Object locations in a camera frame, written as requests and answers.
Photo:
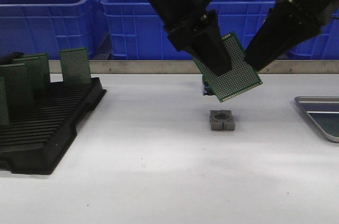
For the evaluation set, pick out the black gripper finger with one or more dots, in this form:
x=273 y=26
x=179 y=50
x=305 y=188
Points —
x=271 y=41
x=207 y=45
x=182 y=36

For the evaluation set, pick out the green perfboard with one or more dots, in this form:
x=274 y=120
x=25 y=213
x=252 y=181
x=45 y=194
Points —
x=328 y=122
x=240 y=79
x=38 y=71
x=4 y=108
x=75 y=66
x=17 y=85

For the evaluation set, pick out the green perfboard front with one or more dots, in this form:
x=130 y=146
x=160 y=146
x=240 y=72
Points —
x=328 y=122

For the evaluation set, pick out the silver metal tray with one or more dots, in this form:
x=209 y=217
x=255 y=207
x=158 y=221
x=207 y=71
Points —
x=322 y=111

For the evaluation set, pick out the black slotted board rack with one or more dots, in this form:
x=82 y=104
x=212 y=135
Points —
x=39 y=135

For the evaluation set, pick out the blue plastic crate right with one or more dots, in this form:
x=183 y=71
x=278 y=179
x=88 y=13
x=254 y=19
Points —
x=322 y=46

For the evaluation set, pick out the blue plastic crate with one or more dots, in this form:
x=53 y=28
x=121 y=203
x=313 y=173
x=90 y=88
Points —
x=322 y=46
x=137 y=32
x=48 y=26

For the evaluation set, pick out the blue plastic crate centre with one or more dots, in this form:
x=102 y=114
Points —
x=137 y=32

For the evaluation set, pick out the red emergency stop button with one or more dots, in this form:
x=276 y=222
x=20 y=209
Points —
x=206 y=88

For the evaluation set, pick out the grey metal clamp block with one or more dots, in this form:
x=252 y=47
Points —
x=222 y=120

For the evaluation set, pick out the blue plastic crate left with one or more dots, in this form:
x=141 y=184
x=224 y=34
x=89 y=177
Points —
x=48 y=26

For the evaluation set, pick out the steel table edge rail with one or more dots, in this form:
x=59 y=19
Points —
x=189 y=67

